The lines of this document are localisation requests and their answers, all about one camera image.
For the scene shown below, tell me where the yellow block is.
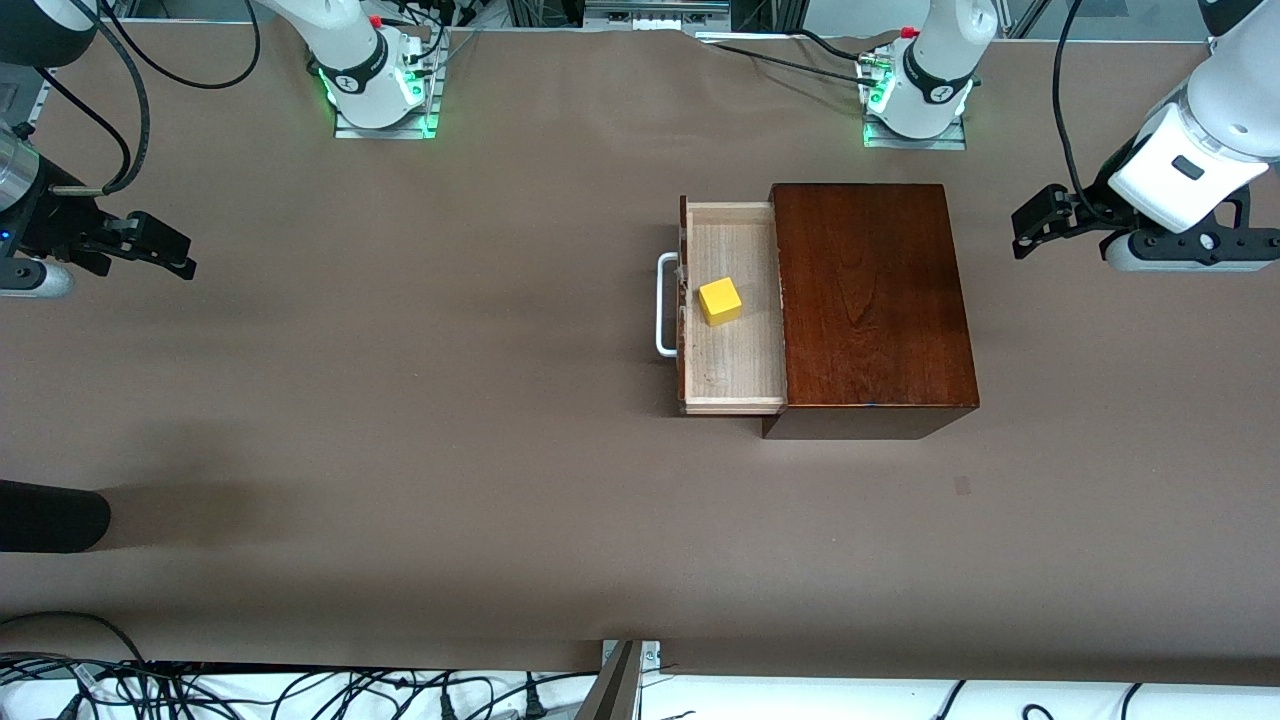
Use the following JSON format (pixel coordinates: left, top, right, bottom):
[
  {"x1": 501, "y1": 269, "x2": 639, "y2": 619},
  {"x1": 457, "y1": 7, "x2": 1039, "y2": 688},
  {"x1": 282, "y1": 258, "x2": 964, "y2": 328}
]
[{"x1": 697, "y1": 277, "x2": 744, "y2": 328}]

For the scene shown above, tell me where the light wooden drawer white handle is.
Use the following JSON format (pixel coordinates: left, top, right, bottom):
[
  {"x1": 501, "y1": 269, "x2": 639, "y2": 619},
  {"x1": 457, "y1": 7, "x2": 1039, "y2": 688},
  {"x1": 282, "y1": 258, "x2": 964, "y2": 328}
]
[{"x1": 655, "y1": 195, "x2": 791, "y2": 418}]

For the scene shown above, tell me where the dark brown wooden drawer case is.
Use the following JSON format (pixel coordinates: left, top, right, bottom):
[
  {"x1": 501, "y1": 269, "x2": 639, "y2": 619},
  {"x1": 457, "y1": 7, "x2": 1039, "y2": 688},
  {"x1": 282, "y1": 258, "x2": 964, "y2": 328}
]
[{"x1": 762, "y1": 183, "x2": 981, "y2": 441}]

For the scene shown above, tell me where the black ribbed cylinder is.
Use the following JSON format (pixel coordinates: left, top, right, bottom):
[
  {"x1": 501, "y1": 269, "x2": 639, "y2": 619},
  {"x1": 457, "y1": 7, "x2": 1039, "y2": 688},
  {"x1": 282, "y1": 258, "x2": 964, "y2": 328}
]
[{"x1": 0, "y1": 480, "x2": 112, "y2": 554}]

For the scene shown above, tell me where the brown table cover sheet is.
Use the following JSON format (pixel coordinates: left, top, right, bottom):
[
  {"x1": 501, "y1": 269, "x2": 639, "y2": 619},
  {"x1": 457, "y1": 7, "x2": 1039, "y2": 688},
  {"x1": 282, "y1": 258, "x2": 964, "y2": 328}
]
[{"x1": 0, "y1": 20, "x2": 1280, "y2": 689}]

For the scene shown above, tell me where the aluminium table edge rail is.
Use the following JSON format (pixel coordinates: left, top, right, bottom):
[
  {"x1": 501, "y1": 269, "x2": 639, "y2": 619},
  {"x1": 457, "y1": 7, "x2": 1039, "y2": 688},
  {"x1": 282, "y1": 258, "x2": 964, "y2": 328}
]
[{"x1": 0, "y1": 70, "x2": 51, "y2": 133}]

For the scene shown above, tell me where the silver corner bracket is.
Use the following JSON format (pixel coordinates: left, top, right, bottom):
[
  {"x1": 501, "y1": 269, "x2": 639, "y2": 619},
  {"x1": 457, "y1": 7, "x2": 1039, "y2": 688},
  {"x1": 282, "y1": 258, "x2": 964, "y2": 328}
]
[{"x1": 600, "y1": 640, "x2": 663, "y2": 673}]

